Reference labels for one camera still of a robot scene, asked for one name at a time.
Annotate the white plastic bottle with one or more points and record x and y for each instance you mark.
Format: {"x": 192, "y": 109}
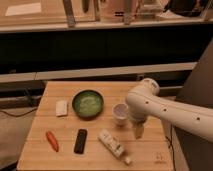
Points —
{"x": 114, "y": 146}

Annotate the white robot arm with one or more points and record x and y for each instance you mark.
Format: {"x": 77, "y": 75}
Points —
{"x": 143, "y": 100}

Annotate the black rectangular bar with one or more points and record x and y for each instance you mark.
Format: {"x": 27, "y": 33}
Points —
{"x": 80, "y": 141}

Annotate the white sponge block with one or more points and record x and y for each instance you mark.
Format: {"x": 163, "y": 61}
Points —
{"x": 61, "y": 108}

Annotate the orange toy carrot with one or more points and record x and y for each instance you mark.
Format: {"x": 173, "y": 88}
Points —
{"x": 52, "y": 140}

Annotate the green ceramic bowl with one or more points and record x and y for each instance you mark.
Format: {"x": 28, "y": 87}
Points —
{"x": 88, "y": 104}

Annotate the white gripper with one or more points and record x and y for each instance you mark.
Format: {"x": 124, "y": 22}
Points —
{"x": 138, "y": 129}

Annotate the white paper sheet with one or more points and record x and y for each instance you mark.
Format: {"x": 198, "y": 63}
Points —
{"x": 23, "y": 9}

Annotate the white paper cup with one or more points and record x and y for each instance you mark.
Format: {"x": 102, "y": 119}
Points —
{"x": 120, "y": 114}

